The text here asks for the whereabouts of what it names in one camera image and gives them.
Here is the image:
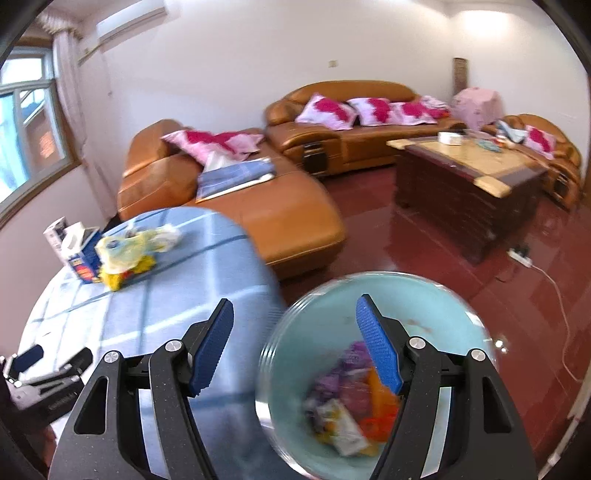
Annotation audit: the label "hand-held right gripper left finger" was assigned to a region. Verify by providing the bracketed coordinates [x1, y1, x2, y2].
[48, 298, 235, 480]

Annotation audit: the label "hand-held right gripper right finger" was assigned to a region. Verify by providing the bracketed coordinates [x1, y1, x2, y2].
[355, 293, 539, 480]

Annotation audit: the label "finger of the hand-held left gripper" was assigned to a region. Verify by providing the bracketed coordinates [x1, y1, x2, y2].
[46, 348, 93, 379]
[8, 345, 44, 377]

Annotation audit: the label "purple wrapper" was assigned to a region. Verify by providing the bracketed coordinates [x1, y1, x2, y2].
[314, 342, 375, 416]

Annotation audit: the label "light blue trash bin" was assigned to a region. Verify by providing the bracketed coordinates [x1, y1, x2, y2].
[255, 272, 502, 480]

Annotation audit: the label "white yellow snack packet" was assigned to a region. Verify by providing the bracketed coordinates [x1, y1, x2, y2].
[318, 399, 370, 455]

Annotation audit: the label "blue checked tablecloth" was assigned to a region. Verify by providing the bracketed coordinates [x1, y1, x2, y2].
[18, 207, 289, 480]

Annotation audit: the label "yellow plastic bag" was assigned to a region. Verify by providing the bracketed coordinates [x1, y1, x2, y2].
[95, 231, 158, 291]

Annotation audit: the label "white crumpled plastic bag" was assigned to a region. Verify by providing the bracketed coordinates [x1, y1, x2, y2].
[148, 224, 183, 252]

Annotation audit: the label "white open carton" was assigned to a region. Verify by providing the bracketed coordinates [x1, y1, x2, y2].
[44, 217, 88, 264]

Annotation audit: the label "brown leather chaise sofa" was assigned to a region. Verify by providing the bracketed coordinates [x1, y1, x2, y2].
[116, 119, 347, 280]

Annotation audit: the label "dark wooden coffee table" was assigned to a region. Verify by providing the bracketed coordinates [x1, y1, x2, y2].
[387, 134, 550, 265]

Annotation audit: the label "blue checked folded sheet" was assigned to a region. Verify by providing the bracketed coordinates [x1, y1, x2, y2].
[196, 157, 278, 203]

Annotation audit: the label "white folded cloth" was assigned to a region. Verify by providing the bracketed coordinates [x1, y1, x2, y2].
[203, 152, 241, 174]

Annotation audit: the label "large pink floral pillow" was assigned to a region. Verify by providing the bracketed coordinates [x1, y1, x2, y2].
[161, 129, 265, 166]

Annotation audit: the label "long brown leather sofa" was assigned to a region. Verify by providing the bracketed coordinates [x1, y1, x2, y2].
[264, 80, 467, 176]

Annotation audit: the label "window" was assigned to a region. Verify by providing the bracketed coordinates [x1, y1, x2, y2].
[0, 46, 79, 217]

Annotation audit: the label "pink folded clothes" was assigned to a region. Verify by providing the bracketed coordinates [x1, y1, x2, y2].
[420, 95, 451, 118]

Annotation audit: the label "blue white cloth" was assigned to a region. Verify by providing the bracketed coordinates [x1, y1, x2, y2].
[496, 121, 527, 144]

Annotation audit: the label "pink cloth covered appliance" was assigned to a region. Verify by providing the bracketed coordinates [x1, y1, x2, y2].
[451, 88, 504, 131]

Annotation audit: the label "brown leather armchair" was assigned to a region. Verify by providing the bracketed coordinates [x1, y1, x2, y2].
[496, 114, 583, 210]

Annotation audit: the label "pale curtain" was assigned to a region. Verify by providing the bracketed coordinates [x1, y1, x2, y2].
[37, 9, 90, 160]

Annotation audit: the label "rolled bamboo mat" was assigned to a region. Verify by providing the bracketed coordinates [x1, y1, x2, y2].
[452, 58, 468, 97]

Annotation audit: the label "white air conditioner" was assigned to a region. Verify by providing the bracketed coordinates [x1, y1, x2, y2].
[96, 0, 168, 43]

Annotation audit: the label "white power cable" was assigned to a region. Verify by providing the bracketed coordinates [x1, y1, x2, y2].
[531, 263, 583, 383]

